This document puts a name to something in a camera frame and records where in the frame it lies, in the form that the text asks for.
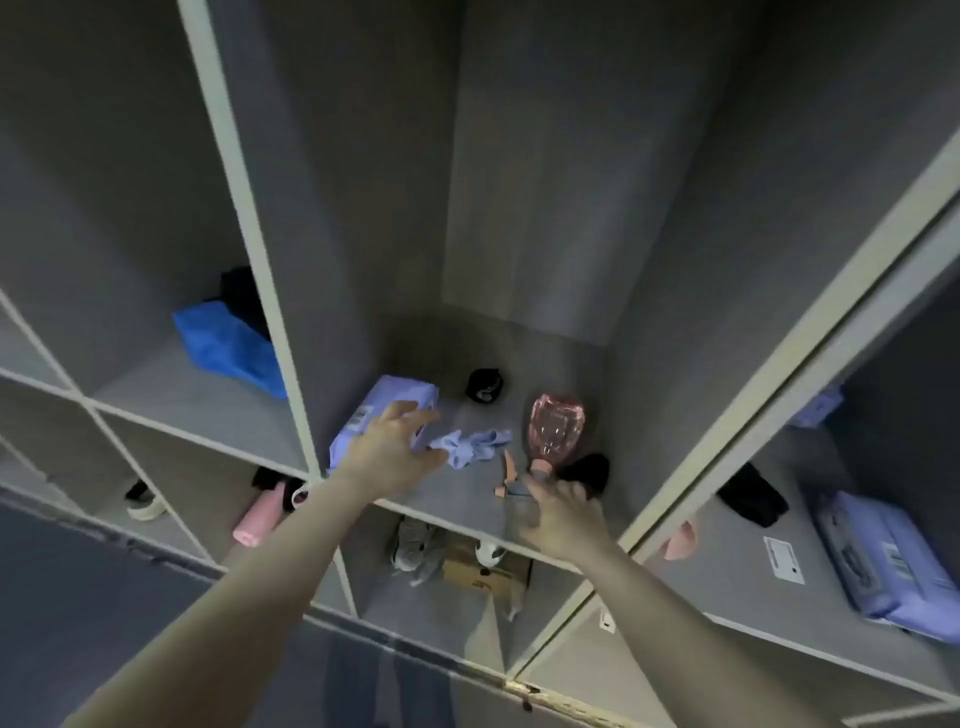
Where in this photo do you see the grey cubby shelf unit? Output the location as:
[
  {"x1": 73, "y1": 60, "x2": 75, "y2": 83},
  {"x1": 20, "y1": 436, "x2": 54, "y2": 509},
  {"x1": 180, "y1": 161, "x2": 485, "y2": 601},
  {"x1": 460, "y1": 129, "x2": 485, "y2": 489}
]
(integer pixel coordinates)
[{"x1": 0, "y1": 0, "x2": 960, "y2": 728}]

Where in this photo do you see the white paper label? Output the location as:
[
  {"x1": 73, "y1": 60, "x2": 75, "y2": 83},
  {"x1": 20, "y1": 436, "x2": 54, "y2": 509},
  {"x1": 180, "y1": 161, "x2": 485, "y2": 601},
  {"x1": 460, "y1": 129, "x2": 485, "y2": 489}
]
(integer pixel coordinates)
[{"x1": 762, "y1": 535, "x2": 807, "y2": 587}]

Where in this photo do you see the blue plastic bag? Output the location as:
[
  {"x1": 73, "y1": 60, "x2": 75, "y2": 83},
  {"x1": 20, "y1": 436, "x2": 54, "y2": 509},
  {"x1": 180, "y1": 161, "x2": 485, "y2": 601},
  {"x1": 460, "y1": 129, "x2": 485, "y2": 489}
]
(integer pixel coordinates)
[{"x1": 171, "y1": 299, "x2": 290, "y2": 403}]

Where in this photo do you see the grey white sneaker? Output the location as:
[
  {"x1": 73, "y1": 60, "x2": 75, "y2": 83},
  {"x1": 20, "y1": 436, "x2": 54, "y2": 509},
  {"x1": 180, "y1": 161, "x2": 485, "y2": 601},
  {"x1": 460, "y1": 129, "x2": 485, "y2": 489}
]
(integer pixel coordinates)
[{"x1": 389, "y1": 515, "x2": 452, "y2": 588}]

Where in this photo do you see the person's right forearm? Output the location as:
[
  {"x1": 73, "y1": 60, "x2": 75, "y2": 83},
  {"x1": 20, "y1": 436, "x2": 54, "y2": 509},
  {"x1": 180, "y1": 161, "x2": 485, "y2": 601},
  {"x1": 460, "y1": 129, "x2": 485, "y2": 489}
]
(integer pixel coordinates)
[{"x1": 577, "y1": 541, "x2": 838, "y2": 728}]

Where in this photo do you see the pink spray bottle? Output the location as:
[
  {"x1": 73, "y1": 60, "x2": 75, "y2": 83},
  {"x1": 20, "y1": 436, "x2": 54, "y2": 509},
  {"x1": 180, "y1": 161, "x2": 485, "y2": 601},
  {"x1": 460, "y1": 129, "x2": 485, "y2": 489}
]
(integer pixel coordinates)
[{"x1": 493, "y1": 393, "x2": 589, "y2": 500}]

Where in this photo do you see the person's left hand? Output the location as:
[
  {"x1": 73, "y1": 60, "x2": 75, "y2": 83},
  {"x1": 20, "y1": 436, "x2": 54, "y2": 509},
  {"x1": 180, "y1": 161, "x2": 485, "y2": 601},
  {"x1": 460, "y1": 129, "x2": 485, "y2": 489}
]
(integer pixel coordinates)
[{"x1": 328, "y1": 399, "x2": 451, "y2": 504}]

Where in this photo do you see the black and white sandal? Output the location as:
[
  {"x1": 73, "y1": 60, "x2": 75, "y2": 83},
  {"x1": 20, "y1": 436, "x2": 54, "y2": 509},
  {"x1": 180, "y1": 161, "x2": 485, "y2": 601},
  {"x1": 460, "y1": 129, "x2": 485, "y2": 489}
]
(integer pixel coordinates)
[{"x1": 122, "y1": 479, "x2": 171, "y2": 523}]

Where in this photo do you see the pink tumbler bottle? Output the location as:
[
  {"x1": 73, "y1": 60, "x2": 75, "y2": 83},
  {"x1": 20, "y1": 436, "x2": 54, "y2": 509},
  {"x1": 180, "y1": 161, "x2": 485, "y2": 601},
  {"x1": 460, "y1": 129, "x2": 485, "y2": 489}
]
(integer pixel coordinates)
[{"x1": 231, "y1": 479, "x2": 290, "y2": 550}]

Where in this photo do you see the brown cardboard box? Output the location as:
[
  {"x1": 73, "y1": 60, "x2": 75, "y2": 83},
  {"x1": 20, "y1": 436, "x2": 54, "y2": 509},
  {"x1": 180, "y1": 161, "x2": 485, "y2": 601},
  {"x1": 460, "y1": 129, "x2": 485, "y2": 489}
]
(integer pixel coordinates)
[{"x1": 440, "y1": 535, "x2": 535, "y2": 603}]

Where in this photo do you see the person's left forearm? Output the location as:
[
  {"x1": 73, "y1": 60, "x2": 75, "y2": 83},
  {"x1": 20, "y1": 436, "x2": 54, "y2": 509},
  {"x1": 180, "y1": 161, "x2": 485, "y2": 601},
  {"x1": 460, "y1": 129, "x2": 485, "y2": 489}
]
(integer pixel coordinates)
[{"x1": 59, "y1": 472, "x2": 376, "y2": 728}]

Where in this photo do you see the light blue crumpled cloth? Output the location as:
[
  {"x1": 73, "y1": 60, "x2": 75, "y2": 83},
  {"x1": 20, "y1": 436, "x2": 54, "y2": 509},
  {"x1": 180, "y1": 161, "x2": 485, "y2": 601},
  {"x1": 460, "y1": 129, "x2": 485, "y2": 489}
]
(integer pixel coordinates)
[{"x1": 428, "y1": 427, "x2": 515, "y2": 471}]

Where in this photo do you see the person's right hand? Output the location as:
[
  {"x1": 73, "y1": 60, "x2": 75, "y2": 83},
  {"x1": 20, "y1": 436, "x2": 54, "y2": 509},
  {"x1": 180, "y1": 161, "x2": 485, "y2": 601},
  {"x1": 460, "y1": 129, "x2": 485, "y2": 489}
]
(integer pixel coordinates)
[{"x1": 515, "y1": 473, "x2": 616, "y2": 569}]

